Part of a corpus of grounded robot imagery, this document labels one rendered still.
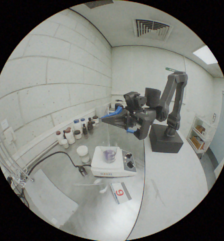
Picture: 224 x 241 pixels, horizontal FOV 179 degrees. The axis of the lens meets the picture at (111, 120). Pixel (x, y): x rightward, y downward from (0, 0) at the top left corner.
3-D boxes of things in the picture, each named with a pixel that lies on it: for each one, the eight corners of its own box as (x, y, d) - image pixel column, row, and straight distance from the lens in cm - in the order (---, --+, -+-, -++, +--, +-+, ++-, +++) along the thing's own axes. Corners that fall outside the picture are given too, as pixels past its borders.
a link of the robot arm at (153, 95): (155, 114, 39) (160, 90, 37) (167, 121, 34) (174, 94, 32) (137, 115, 31) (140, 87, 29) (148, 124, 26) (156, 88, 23)
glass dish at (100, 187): (104, 193, 35) (104, 192, 32) (92, 189, 36) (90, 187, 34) (108, 182, 36) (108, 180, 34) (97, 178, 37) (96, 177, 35)
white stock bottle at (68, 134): (66, 143, 59) (61, 131, 54) (70, 139, 63) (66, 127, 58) (72, 144, 56) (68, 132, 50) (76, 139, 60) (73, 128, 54)
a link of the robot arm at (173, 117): (177, 72, 51) (171, 69, 46) (187, 73, 48) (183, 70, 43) (170, 121, 55) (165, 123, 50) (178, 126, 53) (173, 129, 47)
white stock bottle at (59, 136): (66, 142, 60) (62, 132, 55) (60, 146, 60) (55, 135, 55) (63, 139, 65) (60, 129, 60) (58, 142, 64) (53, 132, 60)
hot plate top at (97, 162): (119, 147, 37) (119, 146, 36) (121, 169, 30) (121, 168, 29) (96, 147, 38) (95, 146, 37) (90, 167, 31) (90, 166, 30)
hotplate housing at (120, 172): (131, 155, 44) (133, 146, 39) (136, 176, 38) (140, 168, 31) (94, 155, 44) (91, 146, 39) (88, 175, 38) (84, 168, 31)
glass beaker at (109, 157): (114, 151, 34) (115, 137, 28) (119, 163, 30) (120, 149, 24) (99, 154, 33) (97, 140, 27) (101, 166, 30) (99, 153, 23)
